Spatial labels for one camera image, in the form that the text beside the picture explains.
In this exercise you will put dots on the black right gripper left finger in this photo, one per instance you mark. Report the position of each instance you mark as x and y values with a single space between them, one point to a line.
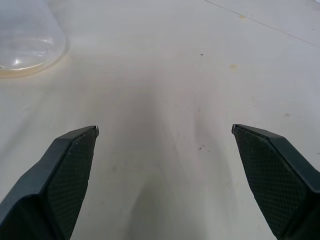
57 180

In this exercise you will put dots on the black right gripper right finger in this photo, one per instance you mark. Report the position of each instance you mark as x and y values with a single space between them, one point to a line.
272 180

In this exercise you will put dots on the clear plastic container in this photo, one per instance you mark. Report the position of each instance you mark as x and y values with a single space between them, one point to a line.
27 37

